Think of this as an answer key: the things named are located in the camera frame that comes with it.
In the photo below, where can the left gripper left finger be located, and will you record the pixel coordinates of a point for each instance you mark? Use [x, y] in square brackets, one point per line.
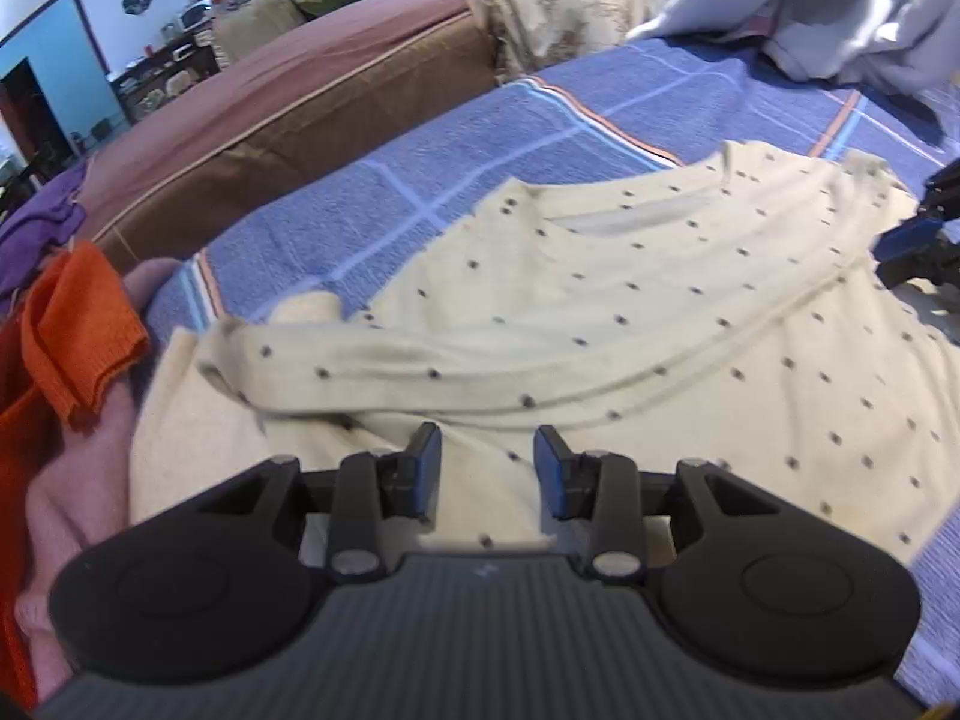
[223, 580]

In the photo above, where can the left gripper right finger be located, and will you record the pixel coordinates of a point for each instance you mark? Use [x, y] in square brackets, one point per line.
[745, 581]

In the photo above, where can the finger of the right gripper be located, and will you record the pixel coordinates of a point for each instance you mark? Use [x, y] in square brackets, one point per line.
[925, 247]

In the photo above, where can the cream polka dot garment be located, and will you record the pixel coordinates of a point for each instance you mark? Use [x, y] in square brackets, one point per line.
[726, 310]

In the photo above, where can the cream fleece garment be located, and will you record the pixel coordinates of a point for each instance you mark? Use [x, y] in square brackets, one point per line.
[225, 449]

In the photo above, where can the pink knit garment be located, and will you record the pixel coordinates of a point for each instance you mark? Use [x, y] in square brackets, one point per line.
[79, 497]

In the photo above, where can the light grey blanket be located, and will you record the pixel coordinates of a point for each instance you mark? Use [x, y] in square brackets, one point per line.
[899, 46]

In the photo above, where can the orange knit garment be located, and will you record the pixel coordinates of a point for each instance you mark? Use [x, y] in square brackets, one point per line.
[71, 336]

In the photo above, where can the blue plaid bed sheet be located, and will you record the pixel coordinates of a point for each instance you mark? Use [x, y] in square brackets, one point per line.
[643, 108]

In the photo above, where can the purple cloth on bed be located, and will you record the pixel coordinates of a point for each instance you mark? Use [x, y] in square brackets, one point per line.
[45, 221]

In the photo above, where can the dark low sideboard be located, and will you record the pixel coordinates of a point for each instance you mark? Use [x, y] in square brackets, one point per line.
[165, 74]

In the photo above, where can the mauve bed with brown base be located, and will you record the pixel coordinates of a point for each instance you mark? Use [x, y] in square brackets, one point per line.
[308, 103]

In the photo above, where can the beige cushion chair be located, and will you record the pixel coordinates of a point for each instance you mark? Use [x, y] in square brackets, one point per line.
[250, 26]

